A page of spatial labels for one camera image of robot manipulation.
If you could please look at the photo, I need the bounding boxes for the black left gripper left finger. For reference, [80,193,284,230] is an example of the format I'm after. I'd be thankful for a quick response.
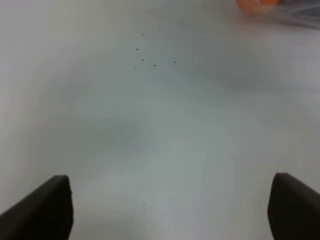
[0,175,74,240]

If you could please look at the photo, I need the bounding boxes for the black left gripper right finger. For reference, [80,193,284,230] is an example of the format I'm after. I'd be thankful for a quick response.
[267,172,320,240]

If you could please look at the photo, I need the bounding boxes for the clear zip bag blue strip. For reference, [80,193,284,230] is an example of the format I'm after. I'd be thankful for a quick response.
[224,0,320,31]

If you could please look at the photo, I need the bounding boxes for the orange fruit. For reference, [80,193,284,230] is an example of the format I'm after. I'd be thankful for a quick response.
[235,0,280,15]

